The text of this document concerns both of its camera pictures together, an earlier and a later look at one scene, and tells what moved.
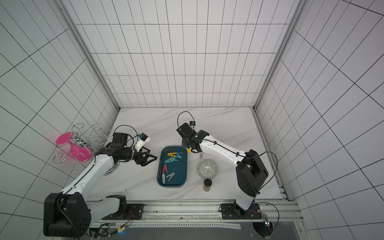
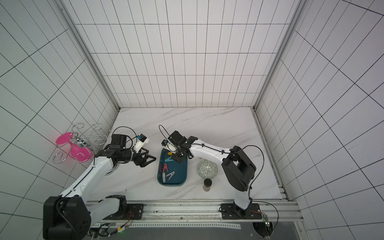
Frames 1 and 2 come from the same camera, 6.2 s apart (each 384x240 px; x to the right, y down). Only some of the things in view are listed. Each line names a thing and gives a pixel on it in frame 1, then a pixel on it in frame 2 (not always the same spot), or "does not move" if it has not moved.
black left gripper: x=143 y=162 does not move
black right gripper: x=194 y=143 → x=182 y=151
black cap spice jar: x=207 y=184 does not move
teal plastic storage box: x=172 y=166 does not move
